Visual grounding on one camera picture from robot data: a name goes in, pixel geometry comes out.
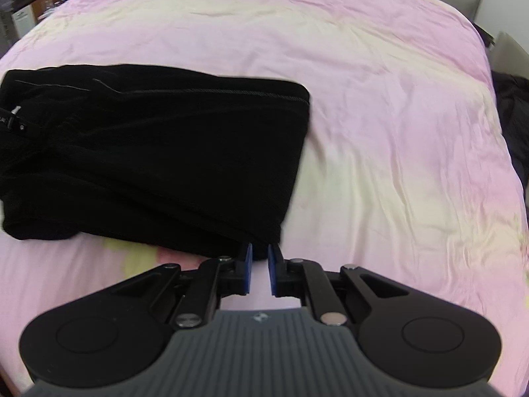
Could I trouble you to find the black pants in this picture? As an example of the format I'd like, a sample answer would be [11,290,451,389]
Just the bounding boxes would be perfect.
[1,65,310,258]

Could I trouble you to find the black clothes pile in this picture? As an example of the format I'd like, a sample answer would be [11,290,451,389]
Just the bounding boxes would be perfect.
[474,22,529,199]

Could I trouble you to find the beige chair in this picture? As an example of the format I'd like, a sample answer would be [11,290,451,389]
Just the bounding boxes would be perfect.
[489,31,529,78]

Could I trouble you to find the white cabinet appliance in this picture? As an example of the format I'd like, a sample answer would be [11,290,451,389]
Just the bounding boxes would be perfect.
[12,5,36,39]

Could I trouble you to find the wooden nightstand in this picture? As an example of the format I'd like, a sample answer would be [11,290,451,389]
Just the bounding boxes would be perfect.
[30,0,61,23]

